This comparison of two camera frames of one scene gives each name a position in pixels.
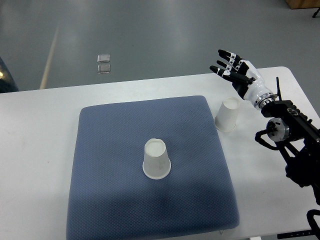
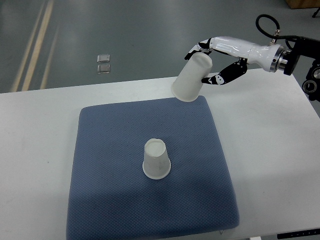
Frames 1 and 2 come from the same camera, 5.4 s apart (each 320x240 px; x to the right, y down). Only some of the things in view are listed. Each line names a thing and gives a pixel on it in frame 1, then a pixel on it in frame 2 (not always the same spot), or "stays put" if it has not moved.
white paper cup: x=156 y=164 stays put
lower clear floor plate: x=105 y=68 stays put
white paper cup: x=225 y=119 → x=188 y=82
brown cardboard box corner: x=303 y=4 stays put
